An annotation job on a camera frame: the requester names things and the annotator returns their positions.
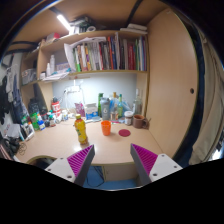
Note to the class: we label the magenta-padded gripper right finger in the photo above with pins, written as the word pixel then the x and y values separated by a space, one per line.
pixel 163 165

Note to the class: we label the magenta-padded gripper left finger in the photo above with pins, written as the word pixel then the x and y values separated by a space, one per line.
pixel 60 166

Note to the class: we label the yellow drink bottle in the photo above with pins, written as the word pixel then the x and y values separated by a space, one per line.
pixel 81 131

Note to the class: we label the white bottle with blue label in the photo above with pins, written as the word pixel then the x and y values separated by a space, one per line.
pixel 41 124

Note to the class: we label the brown ceramic mug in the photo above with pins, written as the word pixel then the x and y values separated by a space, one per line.
pixel 138 121

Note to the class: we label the flat round red coaster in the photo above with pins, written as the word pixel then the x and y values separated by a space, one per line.
pixel 124 133

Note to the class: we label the green plastic bottle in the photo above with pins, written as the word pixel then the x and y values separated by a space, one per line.
pixel 34 121

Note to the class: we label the red and white can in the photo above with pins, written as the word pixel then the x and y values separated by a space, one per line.
pixel 56 107

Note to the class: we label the orange plastic cup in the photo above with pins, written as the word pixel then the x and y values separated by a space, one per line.
pixel 106 128

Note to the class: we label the pink pouch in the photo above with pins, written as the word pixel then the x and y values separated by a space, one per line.
pixel 80 109

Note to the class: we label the blue and white box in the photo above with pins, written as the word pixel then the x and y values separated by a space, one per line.
pixel 91 111

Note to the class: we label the clear glass bottle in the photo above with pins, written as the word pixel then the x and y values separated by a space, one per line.
pixel 137 105

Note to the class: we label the green-capped clear bottle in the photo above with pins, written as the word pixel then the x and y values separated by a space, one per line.
pixel 120 108

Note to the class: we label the dark green glass bottle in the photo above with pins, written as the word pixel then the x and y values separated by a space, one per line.
pixel 100 103

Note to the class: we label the gold-capped clear bottle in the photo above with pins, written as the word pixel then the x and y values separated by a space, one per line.
pixel 114 108

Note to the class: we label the white power strip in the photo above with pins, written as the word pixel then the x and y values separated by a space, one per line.
pixel 72 89

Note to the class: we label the wooden shelf unit with books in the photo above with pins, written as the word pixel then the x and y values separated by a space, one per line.
pixel 110 55

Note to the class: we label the bright tube light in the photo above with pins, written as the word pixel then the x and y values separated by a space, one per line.
pixel 63 22

